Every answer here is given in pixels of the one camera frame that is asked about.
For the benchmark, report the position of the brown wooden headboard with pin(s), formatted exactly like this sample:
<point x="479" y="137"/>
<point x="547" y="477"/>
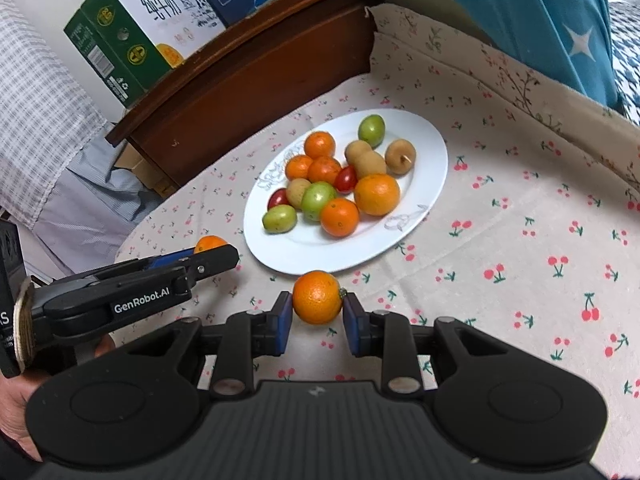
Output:
<point x="250" y="85"/>

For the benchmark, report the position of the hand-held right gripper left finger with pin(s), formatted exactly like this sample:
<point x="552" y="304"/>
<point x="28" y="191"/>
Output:
<point x="284" y="322"/>

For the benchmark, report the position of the white oval plate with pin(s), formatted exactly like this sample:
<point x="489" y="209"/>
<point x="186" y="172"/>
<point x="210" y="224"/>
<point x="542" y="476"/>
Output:
<point x="350" y="255"/>

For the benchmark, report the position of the orange mandarin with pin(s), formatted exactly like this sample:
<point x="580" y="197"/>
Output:
<point x="316" y="296"/>
<point x="320" y="144"/>
<point x="299" y="167"/>
<point x="377" y="194"/>
<point x="340" y="216"/>
<point x="325" y="170"/>
<point x="210" y="244"/>

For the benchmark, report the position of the cherry print tablecloth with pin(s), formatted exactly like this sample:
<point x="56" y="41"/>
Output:
<point x="500" y="210"/>

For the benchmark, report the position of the beige floral cloth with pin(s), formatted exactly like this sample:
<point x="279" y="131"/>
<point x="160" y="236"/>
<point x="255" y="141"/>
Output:
<point x="525" y="100"/>

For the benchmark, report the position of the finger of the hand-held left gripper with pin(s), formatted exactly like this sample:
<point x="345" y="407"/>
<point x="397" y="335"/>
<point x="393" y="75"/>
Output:
<point x="215" y="260"/>
<point x="167" y="259"/>

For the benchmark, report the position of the red cherry tomato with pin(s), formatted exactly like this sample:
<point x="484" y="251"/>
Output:
<point x="278" y="197"/>
<point x="345" y="179"/>

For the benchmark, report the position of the teal star print pillow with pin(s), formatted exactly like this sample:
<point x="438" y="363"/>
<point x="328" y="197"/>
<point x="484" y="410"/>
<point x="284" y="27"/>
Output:
<point x="540" y="25"/>

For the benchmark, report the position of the green printed carton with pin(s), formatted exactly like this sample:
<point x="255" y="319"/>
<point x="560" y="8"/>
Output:
<point x="125" y="60"/>

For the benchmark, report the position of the checkered cloth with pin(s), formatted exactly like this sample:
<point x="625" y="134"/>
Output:
<point x="40" y="110"/>

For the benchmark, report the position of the cardboard box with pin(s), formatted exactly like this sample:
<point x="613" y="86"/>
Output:
<point x="140" y="165"/>

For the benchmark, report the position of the person's left hand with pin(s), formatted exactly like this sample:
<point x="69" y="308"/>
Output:
<point x="15" y="405"/>

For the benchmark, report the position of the green jujube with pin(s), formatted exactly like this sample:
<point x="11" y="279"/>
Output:
<point x="317" y="201"/>
<point x="280" y="219"/>
<point x="371" y="130"/>

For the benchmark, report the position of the brown longan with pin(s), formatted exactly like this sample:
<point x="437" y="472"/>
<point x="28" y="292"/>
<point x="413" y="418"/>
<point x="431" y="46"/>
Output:
<point x="375" y="165"/>
<point x="400" y="156"/>
<point x="356" y="150"/>
<point x="298" y="192"/>

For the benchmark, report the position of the olive grey cushion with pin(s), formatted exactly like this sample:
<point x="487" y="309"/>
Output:
<point x="440" y="10"/>

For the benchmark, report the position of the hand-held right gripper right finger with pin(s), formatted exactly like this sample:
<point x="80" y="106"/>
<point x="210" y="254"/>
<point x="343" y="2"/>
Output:
<point x="352" y="325"/>

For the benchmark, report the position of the grey striped cloth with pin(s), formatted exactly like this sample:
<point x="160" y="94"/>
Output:
<point x="90" y="200"/>

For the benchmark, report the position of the houndstooth blanket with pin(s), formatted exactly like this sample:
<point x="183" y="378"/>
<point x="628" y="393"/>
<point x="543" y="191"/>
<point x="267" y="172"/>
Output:
<point x="627" y="60"/>

